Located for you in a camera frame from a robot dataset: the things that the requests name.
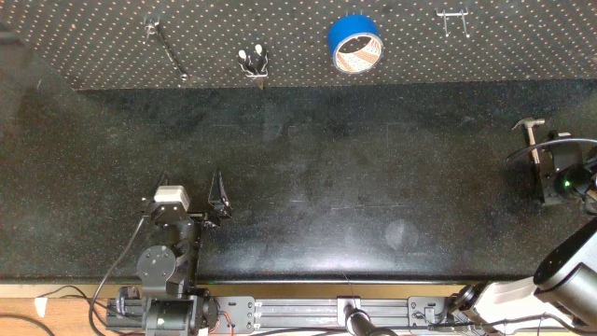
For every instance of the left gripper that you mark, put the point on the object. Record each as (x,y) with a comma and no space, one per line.
(172,217)

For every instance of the wrench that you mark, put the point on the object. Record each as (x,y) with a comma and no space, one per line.
(168,51)

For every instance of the roll of blue tape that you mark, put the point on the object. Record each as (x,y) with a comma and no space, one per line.
(340,32)

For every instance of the hammer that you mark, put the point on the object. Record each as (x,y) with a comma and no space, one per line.
(531,135)

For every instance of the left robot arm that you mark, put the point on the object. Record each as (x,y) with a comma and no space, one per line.
(158,270)

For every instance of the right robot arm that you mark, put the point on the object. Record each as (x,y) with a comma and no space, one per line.
(573,275)

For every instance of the black pegboard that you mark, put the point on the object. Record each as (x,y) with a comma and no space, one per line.
(513,56)

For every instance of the white paper tag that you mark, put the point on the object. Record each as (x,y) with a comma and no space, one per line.
(41,305)

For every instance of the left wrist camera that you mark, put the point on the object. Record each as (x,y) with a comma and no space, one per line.
(172,196)

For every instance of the mounting rail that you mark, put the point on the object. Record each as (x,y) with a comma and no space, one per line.
(298,315)

